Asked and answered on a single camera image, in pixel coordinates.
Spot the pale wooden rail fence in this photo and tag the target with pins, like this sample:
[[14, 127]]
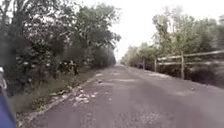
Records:
[[182, 65]]

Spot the grass verge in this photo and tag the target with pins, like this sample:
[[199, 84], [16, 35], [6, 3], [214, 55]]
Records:
[[31, 96]]

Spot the row of trees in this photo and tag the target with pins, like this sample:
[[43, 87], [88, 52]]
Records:
[[180, 33], [50, 40]]

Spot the grey asphalt road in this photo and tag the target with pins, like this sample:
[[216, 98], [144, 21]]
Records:
[[136, 100]]

